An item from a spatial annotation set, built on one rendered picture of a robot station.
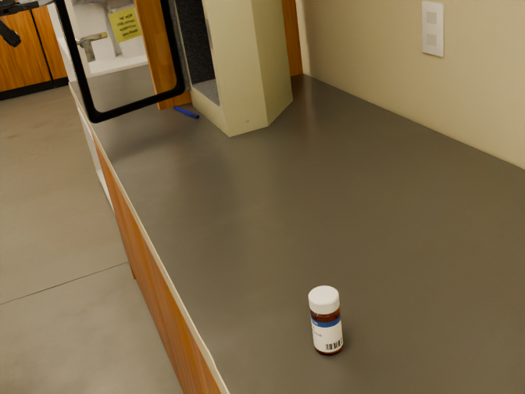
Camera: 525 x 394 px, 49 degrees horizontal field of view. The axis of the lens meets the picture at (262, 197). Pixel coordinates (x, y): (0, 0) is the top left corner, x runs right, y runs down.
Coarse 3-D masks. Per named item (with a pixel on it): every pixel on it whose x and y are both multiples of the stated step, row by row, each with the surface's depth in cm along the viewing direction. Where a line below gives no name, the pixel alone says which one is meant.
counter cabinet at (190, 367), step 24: (96, 144) 222; (120, 192) 179; (120, 216) 215; (144, 240) 151; (144, 264) 177; (144, 288) 214; (168, 288) 129; (168, 312) 148; (168, 336) 173; (192, 336) 113; (192, 360) 127; (192, 384) 145; (216, 384) 100
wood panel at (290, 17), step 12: (288, 0) 178; (288, 12) 179; (288, 24) 181; (288, 36) 182; (288, 48) 184; (300, 48) 185; (288, 60) 185; (300, 60) 187; (300, 72) 188; (180, 96) 176
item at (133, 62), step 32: (64, 0) 141; (96, 0) 145; (128, 0) 150; (96, 32) 148; (128, 32) 153; (160, 32) 159; (96, 64) 150; (128, 64) 156; (160, 64) 161; (96, 96) 153; (128, 96) 158
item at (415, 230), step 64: (128, 128) 163; (192, 128) 156; (320, 128) 143; (384, 128) 138; (128, 192) 125; (192, 192) 121; (256, 192) 117; (320, 192) 113; (384, 192) 109; (448, 192) 106; (512, 192) 103; (192, 256) 98; (256, 256) 96; (320, 256) 93; (384, 256) 91; (448, 256) 88; (512, 256) 86; (192, 320) 83; (256, 320) 81; (384, 320) 78; (448, 320) 76; (512, 320) 74; (256, 384) 71; (320, 384) 69; (384, 384) 68; (448, 384) 67; (512, 384) 65
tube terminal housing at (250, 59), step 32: (224, 0) 133; (256, 0) 138; (224, 32) 135; (256, 32) 139; (224, 64) 138; (256, 64) 142; (288, 64) 160; (192, 96) 170; (224, 96) 142; (256, 96) 145; (288, 96) 162; (224, 128) 148; (256, 128) 148
